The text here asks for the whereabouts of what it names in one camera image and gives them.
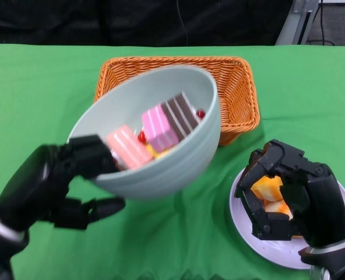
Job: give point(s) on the grey metal frame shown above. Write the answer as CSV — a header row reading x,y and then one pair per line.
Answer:
x,y
295,26

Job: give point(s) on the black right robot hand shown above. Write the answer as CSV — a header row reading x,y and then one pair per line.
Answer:
x,y
306,198

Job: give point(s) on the round orange-striped bread bun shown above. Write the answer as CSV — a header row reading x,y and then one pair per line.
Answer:
x,y
278,208

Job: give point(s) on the lavender round plate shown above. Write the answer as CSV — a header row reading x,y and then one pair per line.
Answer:
x,y
248,239

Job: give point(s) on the black fabric backdrop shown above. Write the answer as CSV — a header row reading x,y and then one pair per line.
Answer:
x,y
88,20

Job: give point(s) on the yellow layered cake slice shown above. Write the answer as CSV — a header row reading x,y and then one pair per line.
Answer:
x,y
158,153

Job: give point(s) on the chocolate layered cake slice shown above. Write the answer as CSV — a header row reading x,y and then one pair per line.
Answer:
x,y
179,113

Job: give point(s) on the magenta pink cake slice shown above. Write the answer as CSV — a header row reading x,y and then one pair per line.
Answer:
x,y
159,128

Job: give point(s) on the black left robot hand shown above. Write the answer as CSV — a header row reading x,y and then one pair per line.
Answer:
x,y
38,186

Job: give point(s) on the orange wicker basket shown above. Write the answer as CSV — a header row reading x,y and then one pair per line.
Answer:
x,y
239,96

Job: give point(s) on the salmon pink cake slice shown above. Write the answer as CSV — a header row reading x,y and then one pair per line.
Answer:
x,y
128,148

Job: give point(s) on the green tablecloth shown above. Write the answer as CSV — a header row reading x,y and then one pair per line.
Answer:
x,y
44,87

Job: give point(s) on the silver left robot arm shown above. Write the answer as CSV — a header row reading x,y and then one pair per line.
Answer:
x,y
0,251

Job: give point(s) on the grey-green bowl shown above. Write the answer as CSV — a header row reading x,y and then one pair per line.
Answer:
x,y
166,169

